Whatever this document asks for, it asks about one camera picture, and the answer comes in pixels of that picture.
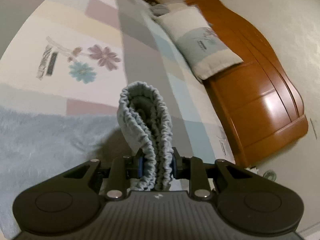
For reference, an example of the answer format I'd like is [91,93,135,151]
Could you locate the light blue fleece pants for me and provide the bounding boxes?
[1,81,173,239]

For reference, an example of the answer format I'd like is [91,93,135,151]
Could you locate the brown wooden headboard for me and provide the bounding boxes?
[186,0,309,167]

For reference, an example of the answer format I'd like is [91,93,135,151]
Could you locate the pastel patchwork pillow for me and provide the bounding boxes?
[155,2,243,82]

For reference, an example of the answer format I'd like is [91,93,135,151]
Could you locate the patchwork pastel bed sheet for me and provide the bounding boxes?
[1,0,234,163]

